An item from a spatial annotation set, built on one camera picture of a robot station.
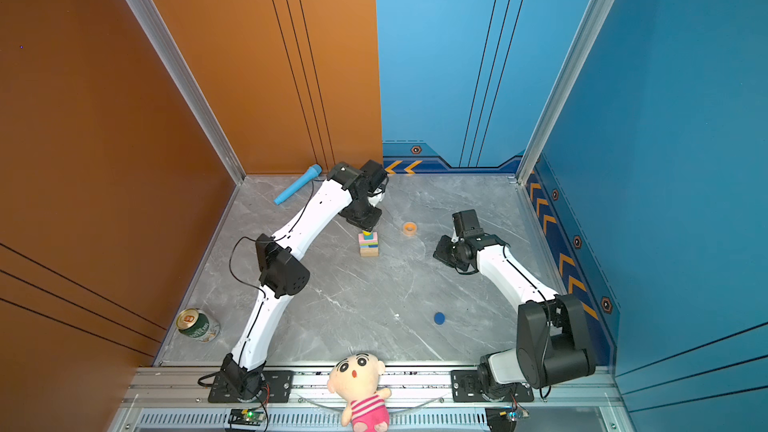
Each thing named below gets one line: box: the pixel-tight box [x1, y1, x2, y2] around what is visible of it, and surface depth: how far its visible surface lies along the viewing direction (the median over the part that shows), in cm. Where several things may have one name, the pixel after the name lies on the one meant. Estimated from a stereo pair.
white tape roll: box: [176, 308, 221, 343], surface depth 76 cm
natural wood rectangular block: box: [360, 247, 379, 258], surface depth 98 cm
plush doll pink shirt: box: [327, 353, 392, 432], surface depth 69 cm
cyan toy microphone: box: [274, 164, 323, 205], surface depth 118 cm
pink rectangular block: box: [358, 232, 378, 244], surface depth 95 cm
